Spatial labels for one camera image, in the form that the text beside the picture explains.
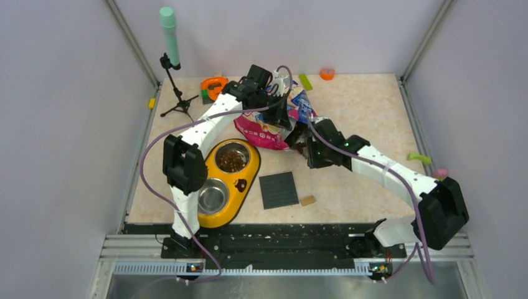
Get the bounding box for pink pet food bag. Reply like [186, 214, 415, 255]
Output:
[234, 81, 318, 150]

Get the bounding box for green microphone on tripod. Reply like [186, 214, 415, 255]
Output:
[159, 6, 197, 122]

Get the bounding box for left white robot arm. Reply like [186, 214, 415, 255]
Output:
[162, 65, 293, 258]

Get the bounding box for pink green toy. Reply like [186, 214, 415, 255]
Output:
[431, 168, 449, 181]

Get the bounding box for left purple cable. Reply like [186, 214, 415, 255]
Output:
[139, 64, 294, 285]

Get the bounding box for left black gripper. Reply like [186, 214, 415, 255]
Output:
[250, 91, 291, 130]

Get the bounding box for small wooden block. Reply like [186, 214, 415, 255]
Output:
[299, 196, 316, 207]

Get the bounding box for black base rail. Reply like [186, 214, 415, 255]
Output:
[122, 223, 407, 270]

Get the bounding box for orange tape dispenser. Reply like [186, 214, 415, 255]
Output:
[200, 77, 229, 105]

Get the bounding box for purple cable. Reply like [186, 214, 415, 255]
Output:
[305, 111, 436, 285]
[139, 64, 294, 285]

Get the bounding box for orange semicircle container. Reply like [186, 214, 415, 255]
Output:
[319, 68, 336, 81]

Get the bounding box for yellow clip on frame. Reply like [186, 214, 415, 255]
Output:
[148, 98, 156, 110]

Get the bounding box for green bone toy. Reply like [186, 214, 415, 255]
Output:
[407, 153, 432, 166]

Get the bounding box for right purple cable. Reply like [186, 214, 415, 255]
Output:
[305, 111, 436, 285]

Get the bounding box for yellow double pet bowl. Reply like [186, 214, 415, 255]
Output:
[197, 138, 261, 229]

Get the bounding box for dark grey square baseplate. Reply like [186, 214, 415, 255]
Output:
[259, 172, 299, 210]

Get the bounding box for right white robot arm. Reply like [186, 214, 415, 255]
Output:
[305, 116, 469, 257]

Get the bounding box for green lego brick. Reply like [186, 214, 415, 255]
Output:
[299, 74, 313, 91]

